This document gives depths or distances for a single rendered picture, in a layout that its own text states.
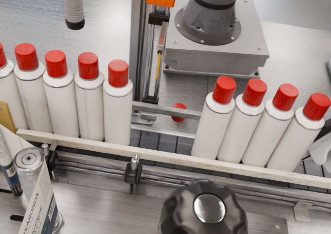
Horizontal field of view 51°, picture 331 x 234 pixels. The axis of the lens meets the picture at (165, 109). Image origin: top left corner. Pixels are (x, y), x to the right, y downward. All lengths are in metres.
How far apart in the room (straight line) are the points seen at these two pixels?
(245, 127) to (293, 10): 0.84
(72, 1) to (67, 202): 0.35
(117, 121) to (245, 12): 0.61
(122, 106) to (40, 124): 0.18
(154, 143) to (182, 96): 0.22
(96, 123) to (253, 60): 0.48
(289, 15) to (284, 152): 0.77
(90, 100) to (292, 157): 0.38
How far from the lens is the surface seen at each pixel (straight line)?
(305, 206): 0.77
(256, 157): 0.69
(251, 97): 0.58
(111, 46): 1.03
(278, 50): 1.15
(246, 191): 0.73
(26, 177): 0.48
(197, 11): 0.93
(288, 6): 1.42
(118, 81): 0.57
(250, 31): 1.02
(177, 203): 0.32
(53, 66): 0.59
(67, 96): 0.62
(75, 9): 0.64
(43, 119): 0.70
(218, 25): 0.93
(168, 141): 0.73
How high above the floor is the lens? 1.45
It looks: 47 degrees down
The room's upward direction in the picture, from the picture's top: 9 degrees clockwise
